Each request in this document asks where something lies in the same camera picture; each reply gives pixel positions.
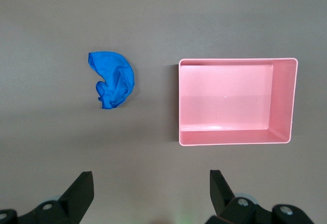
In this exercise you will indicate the pink plastic box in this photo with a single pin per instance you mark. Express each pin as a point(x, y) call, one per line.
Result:
point(224, 94)

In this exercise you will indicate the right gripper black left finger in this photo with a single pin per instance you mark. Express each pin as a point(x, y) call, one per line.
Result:
point(74, 198)

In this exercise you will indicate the blue glove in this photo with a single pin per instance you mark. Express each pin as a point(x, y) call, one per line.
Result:
point(115, 81)

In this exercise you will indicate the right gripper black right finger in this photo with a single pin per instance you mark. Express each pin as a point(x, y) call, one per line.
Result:
point(222, 198)

